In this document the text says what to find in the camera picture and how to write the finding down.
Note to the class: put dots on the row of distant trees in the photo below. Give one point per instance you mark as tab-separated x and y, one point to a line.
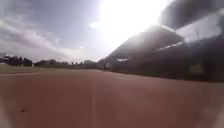
53	63

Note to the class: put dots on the grandstand building with slanted roof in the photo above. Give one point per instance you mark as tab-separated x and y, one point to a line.
173	53

